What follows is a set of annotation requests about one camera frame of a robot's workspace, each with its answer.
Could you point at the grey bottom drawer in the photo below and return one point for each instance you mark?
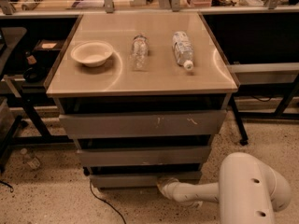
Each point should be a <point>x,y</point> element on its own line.
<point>138,180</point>

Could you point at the grey drawer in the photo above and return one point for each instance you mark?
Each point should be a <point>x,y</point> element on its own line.
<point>146,124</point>
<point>138,180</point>
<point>143,156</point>

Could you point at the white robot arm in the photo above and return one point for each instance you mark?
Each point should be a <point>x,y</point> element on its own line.
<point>248,191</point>

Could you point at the grey drawer cabinet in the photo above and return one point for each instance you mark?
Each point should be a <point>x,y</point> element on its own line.
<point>164,86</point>

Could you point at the grey top drawer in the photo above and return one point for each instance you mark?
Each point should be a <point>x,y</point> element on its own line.
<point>146,124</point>

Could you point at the grey middle drawer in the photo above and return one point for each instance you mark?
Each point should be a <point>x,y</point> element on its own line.
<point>143,156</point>

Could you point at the clear empty plastic bottle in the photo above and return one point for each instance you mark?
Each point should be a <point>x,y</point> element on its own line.
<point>139,52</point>

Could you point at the white labelled water bottle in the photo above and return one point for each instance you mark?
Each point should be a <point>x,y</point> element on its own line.
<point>183,50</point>

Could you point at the white paper bowl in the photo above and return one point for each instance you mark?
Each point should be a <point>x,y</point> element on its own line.
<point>92,53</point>

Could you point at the black headphones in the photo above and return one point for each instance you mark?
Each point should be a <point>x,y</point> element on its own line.
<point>34,74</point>

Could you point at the black box with label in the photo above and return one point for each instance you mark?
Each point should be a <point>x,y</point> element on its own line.
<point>49,45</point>

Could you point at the plastic bottle on floor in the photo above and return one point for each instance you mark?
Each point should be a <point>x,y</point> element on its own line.
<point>30,158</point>

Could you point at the black desk frame left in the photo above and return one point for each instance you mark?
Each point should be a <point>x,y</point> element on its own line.
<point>10,38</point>

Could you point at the black desk frame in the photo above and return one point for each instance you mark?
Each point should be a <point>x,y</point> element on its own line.
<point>266,91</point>
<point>10,38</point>

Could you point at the black desk frame right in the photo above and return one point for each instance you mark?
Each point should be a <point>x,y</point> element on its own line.
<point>266,91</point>

